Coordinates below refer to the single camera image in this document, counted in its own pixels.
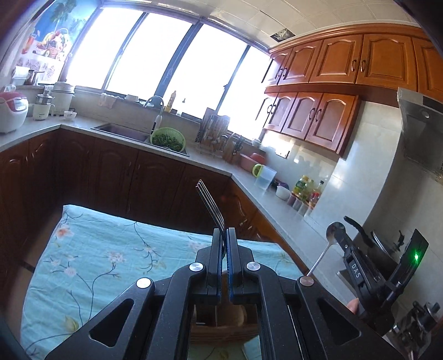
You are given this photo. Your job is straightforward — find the teal floral tablecloth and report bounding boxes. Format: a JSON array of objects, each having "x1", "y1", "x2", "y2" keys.
[{"x1": 19, "y1": 204, "x2": 304, "y2": 360}]

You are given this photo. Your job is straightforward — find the chrome sink faucet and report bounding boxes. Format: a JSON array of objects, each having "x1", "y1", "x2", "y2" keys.
[{"x1": 143, "y1": 95, "x2": 164, "y2": 135}]

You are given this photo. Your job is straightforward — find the yellow dish soap bottle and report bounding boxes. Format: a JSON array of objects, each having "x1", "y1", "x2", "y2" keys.
[{"x1": 164, "y1": 91, "x2": 176, "y2": 112}]

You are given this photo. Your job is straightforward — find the steel range hood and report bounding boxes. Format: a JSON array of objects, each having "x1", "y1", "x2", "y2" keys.
[{"x1": 397, "y1": 88, "x2": 443, "y2": 183}]

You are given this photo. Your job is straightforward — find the upper wooden wall cabinets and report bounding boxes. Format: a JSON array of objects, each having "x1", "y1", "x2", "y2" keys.
[{"x1": 259, "y1": 23, "x2": 442, "y2": 155}]

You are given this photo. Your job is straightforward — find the silver metal fork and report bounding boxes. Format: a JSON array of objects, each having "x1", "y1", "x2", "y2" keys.
[{"x1": 195, "y1": 179, "x2": 225, "y2": 238}]

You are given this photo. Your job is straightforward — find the white bowl on counter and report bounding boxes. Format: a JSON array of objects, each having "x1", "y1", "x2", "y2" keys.
[{"x1": 63, "y1": 110, "x2": 77, "y2": 122}]

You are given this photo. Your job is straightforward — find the fruit poster window blind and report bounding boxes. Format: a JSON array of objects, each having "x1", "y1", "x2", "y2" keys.
[{"x1": 16, "y1": 0, "x2": 100, "y2": 84}]

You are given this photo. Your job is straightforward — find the white red rice cooker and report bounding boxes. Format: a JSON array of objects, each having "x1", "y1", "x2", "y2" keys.
[{"x1": 0, "y1": 91, "x2": 29, "y2": 133}]

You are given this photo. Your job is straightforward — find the black wok with handle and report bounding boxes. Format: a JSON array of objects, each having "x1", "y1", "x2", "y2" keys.
[{"x1": 349, "y1": 219, "x2": 405, "y2": 280}]

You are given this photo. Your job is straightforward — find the person's right hand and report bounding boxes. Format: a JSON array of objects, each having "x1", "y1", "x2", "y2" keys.
[{"x1": 346, "y1": 298, "x2": 360, "y2": 314}]

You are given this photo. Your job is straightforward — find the green colander with greens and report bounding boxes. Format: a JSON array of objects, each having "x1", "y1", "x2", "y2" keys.
[{"x1": 150, "y1": 127, "x2": 186, "y2": 152}]

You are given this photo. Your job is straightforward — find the wooden utensil holder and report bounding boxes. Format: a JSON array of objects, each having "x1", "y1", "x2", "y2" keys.
[{"x1": 190, "y1": 271, "x2": 259, "y2": 346}]

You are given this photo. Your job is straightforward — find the yellow oil bottle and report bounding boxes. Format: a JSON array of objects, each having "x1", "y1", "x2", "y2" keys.
[{"x1": 293, "y1": 175, "x2": 310, "y2": 201}]

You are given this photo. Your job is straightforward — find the silver metal spoon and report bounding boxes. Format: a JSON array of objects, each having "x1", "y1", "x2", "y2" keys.
[{"x1": 306, "y1": 222, "x2": 345, "y2": 277}]

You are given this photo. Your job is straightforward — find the clear pitcher green handle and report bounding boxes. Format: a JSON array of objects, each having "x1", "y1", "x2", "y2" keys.
[{"x1": 251, "y1": 163, "x2": 276, "y2": 191}]

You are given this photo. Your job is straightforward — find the white steel cooking pot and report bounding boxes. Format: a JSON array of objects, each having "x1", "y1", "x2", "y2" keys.
[{"x1": 50, "y1": 82, "x2": 75, "y2": 116}]

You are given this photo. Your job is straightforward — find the small white steamer pot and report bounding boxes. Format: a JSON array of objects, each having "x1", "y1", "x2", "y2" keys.
[{"x1": 32, "y1": 90, "x2": 53, "y2": 121}]

